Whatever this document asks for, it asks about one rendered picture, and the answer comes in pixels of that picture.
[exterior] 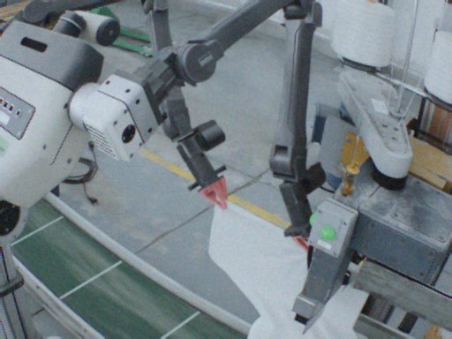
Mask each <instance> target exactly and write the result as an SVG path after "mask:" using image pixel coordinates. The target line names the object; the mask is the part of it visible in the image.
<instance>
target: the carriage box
mask: <svg viewBox="0 0 452 339"><path fill-rule="evenodd" d="M417 121H418V119H417V118H416V117H415V116H414V115H411V117H410V119H409V120H408V121H407V122H406V123H405V125H406V128H407V132H408V134H409V139H410V144H411V150H412V153H413V155H412V157H411V162H412V163H414V164H416V165H418V166H420V167H422V168H424V169H425V170H428V171H430V172H432V173H434V174H436V175H438V176H439V177H441V178H443V179H447V183H446V184H445V185H444V187H443V190H442V191H443V192H445V193H447V194H448V195H450V196H452V153H451V154H445V150H443V149H441V148H440V147H437V146H435V145H434V144H432V143H429V142H427V141H425V140H422V139H417V138H414V137H412V136H411V130H413V131H415V127H416V124H417V123H416V122H417Z"/></svg>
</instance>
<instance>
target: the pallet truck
mask: <svg viewBox="0 0 452 339"><path fill-rule="evenodd" d="M89 13H93V14H97V15H102V16H105V17H109V18H113V19H117V20H118V21H119V24H120V20H119V19H118V18H117V16H115V14H114V13H113V12H112V11H111V10H110V9H109V8H108V6H103V7H98V8H96V9H93V10H90V11H89ZM120 34H127V35H130V36H132V37H137V38H139V39H143V40H146V41H150V38H149V36H150V34H149V32H145V31H142V30H139V29H136V28H131V27H127V26H122V25H121V27H120ZM113 44H115V45H117V46H121V47H123V48H128V49H132V50H135V51H138V52H139V53H140V54H141V55H142V54H144V53H145V55H146V56H152V55H153V52H152V49H151V45H147V44H145V43H144V42H142V43H141V42H138V41H133V40H129V39H126V38H123V37H120V36H118V37H117V40H116V41H115V42H114V43H113ZM172 44H173V46H179V45H181V44H182V43H180V42H179V41H176V40H173V39H172Z"/></svg>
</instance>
